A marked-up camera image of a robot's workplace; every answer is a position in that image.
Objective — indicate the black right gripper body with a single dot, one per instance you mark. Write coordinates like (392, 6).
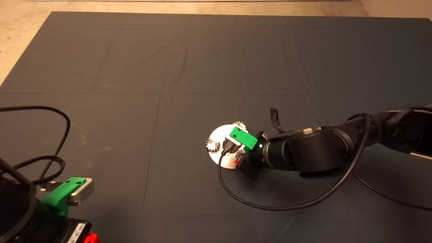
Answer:
(253, 165)

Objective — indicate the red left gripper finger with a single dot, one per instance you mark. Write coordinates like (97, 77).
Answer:
(91, 239)

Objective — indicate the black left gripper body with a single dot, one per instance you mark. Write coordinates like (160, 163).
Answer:
(78, 231)

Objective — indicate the steel planetary gear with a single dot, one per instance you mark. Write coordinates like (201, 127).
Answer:
(240, 124)
(212, 145)
(240, 155)

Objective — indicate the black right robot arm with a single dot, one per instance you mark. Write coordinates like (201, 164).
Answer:
(337, 148)

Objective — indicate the round metal carrier plate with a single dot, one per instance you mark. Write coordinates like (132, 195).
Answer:
(217, 135)

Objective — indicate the dark grey table cloth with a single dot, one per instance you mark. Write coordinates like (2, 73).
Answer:
(135, 50)

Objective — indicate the silver right camera box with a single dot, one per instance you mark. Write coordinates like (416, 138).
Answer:
(233, 139)

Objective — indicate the silver camera box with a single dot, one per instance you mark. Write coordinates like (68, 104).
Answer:
(86, 192)
(233, 139)

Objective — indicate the green right camera mount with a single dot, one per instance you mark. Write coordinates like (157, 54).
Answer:
(243, 137)

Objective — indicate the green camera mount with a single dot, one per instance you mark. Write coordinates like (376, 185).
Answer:
(60, 194)
(243, 137)

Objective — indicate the silver left camera box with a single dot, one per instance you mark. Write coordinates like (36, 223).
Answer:
(86, 192)

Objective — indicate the green left camera mount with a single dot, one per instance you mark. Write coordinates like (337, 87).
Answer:
(60, 194)

